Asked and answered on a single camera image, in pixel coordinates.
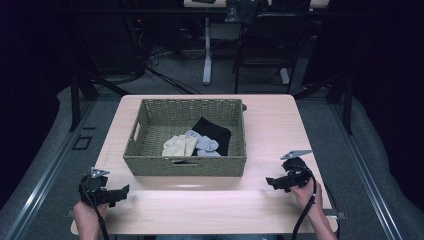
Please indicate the black cloth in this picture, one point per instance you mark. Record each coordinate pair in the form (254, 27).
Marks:
(213, 130)

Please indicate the green woven basket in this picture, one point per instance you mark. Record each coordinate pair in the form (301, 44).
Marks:
(156, 168)

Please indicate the dark bag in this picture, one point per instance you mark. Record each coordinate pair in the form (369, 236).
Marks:
(241, 11)

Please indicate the black floor socket frame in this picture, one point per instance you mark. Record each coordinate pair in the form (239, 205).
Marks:
(82, 142)

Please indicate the light blue sock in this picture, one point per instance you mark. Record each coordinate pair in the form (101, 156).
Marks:
(206, 145)

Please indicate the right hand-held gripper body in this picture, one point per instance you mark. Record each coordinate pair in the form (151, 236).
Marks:
(298, 175)

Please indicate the cream sock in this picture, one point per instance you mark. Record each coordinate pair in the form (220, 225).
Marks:
(178, 146)

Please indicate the white desk leg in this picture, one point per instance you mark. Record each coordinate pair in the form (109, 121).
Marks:
(207, 53)

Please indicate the black chair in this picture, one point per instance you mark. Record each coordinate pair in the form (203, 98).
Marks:
(266, 43)

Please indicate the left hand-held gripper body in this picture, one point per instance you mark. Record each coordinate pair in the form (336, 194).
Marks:
(95, 191)

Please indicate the light desk top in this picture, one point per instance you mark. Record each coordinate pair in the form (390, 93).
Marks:
(316, 3)

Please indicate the person's left hand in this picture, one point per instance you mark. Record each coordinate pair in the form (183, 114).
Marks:
(87, 215)

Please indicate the white desk foot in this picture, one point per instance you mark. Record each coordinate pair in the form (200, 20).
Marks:
(284, 76)

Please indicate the person's right hand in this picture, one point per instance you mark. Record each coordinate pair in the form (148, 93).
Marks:
(305, 196)

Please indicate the black metal stand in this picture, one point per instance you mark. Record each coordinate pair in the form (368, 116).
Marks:
(346, 100)
(76, 100)

